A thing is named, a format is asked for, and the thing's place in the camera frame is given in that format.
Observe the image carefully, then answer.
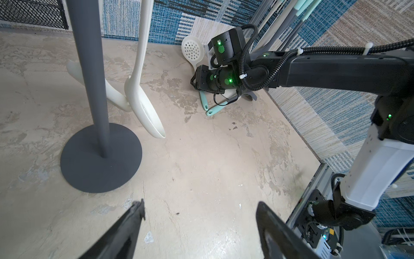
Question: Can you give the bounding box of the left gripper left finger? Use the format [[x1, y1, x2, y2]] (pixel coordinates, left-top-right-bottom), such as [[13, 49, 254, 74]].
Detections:
[[80, 200, 145, 259]]

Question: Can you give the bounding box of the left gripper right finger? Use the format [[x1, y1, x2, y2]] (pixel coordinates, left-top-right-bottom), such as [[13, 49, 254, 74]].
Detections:
[[256, 201, 319, 259]]

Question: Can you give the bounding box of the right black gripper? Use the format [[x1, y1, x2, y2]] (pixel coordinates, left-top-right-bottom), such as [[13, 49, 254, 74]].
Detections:
[[190, 65, 215, 93]]

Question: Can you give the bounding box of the white skimmer front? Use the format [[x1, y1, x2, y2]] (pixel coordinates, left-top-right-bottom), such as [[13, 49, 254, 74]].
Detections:
[[124, 1, 166, 139]]

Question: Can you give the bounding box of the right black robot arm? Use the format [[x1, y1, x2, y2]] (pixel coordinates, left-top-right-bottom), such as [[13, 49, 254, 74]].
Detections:
[[190, 24, 414, 231]]

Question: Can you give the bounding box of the white utensil rack stand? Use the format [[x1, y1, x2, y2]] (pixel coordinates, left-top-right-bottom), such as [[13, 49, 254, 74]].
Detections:
[[255, 0, 305, 51]]

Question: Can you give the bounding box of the grey utensil rack stand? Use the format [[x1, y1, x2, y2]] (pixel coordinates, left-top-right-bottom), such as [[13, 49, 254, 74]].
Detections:
[[60, 1, 142, 193]]

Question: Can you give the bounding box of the black wire mesh shelf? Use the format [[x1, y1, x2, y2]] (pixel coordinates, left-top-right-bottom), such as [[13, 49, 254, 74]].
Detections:
[[1, 0, 69, 30]]

